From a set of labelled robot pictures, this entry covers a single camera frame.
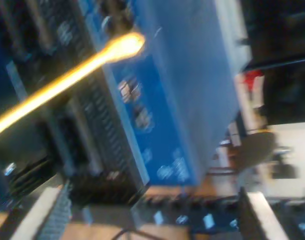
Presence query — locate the yellow network cable clear plug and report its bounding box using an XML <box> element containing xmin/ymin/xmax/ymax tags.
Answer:
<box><xmin>0</xmin><ymin>32</ymin><xmax>146</xmax><ymax>140</ymax></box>

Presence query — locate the blue network switch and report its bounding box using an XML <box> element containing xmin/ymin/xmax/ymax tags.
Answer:
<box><xmin>87</xmin><ymin>0</ymin><xmax>253</xmax><ymax>187</ymax></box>

